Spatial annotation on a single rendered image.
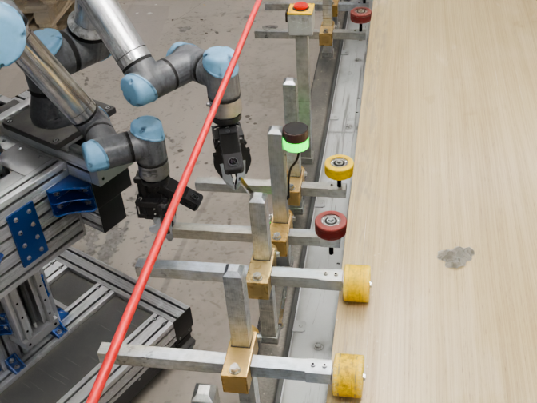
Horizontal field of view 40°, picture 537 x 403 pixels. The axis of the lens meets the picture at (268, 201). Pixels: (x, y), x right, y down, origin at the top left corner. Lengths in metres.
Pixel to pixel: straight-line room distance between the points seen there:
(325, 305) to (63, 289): 1.15
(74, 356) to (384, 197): 1.21
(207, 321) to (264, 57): 2.19
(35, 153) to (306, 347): 0.92
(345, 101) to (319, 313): 1.11
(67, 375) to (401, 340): 1.29
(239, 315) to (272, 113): 2.70
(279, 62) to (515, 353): 3.22
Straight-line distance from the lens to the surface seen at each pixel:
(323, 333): 1.94
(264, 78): 4.36
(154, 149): 1.75
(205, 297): 2.94
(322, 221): 1.82
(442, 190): 1.94
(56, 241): 2.18
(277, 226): 1.87
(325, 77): 2.86
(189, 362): 1.47
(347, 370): 1.40
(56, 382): 2.52
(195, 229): 1.91
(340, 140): 2.63
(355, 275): 1.57
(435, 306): 1.63
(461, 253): 1.74
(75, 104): 1.80
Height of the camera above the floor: 2.07
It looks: 38 degrees down
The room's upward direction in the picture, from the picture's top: 5 degrees counter-clockwise
